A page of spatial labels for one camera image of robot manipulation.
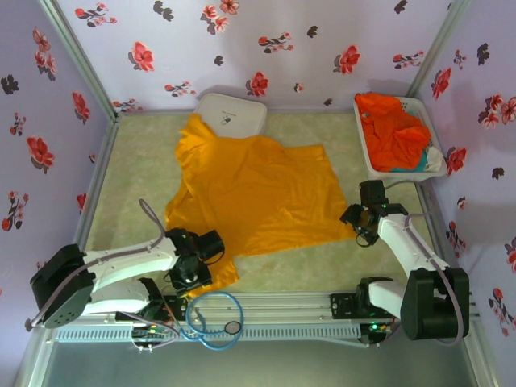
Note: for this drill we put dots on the yellow-orange t-shirt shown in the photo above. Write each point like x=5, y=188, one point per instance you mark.
x=250, y=189

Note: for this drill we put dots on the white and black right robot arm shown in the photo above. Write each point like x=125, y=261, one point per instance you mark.
x=403, y=242

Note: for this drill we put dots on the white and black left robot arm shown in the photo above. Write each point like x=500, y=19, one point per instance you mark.
x=121, y=262

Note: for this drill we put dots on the teal garment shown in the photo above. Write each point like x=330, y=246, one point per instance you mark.
x=421, y=160

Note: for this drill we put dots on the bright orange t-shirt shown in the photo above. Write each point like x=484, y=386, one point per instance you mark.
x=387, y=129

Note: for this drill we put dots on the white garment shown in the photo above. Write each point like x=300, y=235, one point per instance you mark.
x=436, y=158

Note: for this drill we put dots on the white plastic laundry basket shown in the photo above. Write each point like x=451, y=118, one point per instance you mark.
x=417, y=109

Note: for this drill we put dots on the white plastic box with lid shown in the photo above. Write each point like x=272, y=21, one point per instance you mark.
x=238, y=111

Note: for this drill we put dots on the grey metal panel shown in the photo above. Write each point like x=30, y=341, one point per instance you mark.
x=282, y=367

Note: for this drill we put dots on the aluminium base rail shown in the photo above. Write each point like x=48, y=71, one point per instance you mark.
x=282, y=306

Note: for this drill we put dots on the aluminium frame side rail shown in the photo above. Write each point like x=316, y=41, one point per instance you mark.
x=101, y=169

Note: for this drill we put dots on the aluminium frame post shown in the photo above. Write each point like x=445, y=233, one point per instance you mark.
x=439, y=44
x=76, y=52

